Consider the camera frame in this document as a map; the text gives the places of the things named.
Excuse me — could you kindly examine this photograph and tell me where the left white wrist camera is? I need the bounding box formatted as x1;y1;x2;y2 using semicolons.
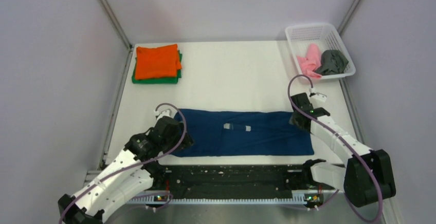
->
154;108;172;120

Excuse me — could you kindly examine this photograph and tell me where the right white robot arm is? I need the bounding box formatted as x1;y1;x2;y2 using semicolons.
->
290;93;396;208

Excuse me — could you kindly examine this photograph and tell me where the folded orange t-shirt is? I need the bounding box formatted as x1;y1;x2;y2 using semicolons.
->
134;44;182;80

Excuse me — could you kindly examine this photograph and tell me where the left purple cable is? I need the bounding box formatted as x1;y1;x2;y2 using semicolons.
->
58;102;187;224

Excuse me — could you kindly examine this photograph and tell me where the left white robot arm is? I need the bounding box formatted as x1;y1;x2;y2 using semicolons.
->
58;115;193;223

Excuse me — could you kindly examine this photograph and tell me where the folded green t-shirt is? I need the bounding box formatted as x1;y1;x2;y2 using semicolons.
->
131;55;182;85

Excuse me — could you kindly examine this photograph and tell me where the grey t-shirt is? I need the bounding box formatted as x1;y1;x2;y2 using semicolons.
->
315;50;349;76

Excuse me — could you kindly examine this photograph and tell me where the purple cable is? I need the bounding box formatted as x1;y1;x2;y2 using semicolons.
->
58;102;187;224
287;74;384;224

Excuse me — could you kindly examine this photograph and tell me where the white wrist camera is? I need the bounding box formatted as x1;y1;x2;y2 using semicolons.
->
154;108;172;120
309;87;327;103

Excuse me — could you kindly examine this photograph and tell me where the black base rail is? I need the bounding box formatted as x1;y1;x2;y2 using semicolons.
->
151;165;328;200

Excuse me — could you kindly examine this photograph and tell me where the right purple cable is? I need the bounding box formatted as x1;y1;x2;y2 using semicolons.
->
287;74;384;224

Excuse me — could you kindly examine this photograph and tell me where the white plastic basket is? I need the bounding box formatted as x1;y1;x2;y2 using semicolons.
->
285;23;356;81

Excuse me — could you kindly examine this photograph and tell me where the pink t-shirt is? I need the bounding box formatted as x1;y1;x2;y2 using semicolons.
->
297;43;322;79

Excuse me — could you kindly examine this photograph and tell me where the blue printed t-shirt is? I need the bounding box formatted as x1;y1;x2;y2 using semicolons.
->
172;109;315;157

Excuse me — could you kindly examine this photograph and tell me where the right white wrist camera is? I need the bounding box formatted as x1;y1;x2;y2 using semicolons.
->
309;87;327;103

